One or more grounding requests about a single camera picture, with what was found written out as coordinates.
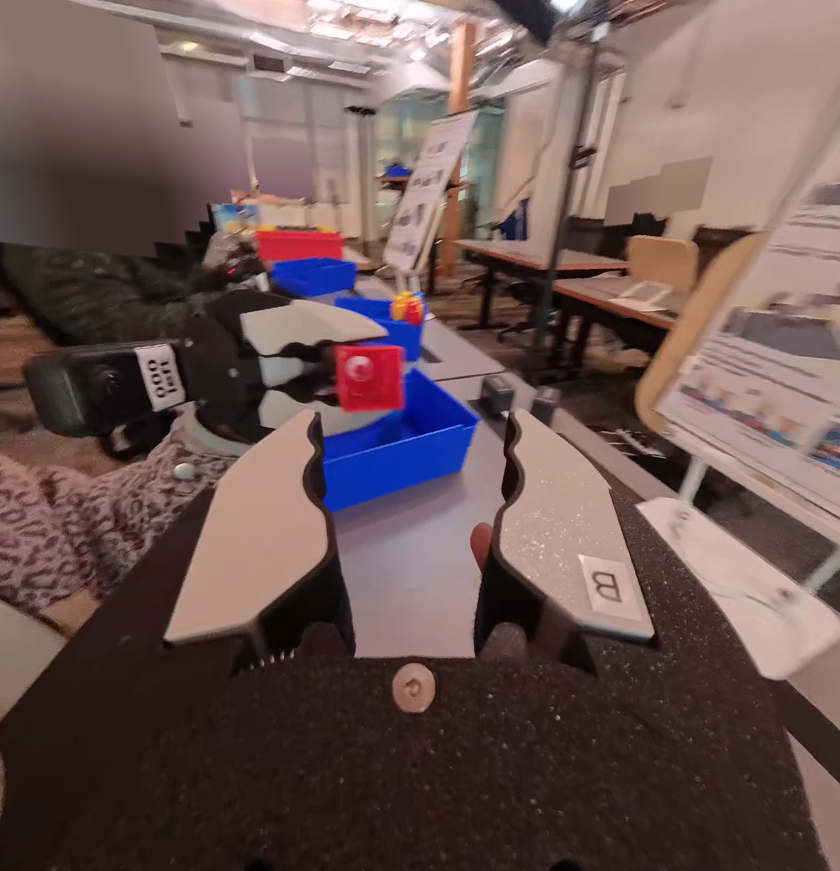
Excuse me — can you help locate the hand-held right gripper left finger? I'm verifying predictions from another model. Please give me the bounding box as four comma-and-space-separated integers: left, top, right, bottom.
163, 410, 357, 657

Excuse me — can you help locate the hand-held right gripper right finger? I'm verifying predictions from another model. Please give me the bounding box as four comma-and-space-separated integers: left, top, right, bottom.
473, 408, 658, 657

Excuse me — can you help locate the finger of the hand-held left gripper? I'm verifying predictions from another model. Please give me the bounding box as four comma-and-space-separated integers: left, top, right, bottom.
255, 354, 395, 438
238, 301, 391, 359

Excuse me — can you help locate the red mega block tower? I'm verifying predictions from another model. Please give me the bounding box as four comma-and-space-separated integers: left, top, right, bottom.
333, 343, 409, 414

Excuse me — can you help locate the blue plastic bin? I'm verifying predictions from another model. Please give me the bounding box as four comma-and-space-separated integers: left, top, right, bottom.
320, 367, 482, 513
333, 294, 429, 363
269, 256, 360, 298

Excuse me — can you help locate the person's left forearm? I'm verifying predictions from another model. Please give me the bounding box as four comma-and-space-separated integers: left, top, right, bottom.
0, 414, 259, 613

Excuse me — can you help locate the red plastic bin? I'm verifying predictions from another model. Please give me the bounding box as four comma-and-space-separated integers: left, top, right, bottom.
254, 229, 346, 263

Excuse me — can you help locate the white poster stand base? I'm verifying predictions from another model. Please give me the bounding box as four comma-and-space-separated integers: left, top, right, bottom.
636, 457, 840, 681

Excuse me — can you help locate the instruction poster board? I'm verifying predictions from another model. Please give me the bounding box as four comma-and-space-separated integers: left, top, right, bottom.
634, 179, 840, 545
381, 109, 480, 274

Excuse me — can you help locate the blue cloth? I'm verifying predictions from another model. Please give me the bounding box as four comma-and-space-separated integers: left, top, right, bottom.
497, 196, 533, 242

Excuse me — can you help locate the wooden chair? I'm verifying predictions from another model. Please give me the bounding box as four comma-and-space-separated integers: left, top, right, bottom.
626, 233, 701, 288

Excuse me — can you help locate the black office chair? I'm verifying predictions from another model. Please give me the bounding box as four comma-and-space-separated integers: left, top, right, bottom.
691, 226, 757, 276
568, 213, 669, 258

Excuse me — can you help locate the LED light panel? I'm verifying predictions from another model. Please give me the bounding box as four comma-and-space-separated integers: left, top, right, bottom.
491, 0, 587, 45

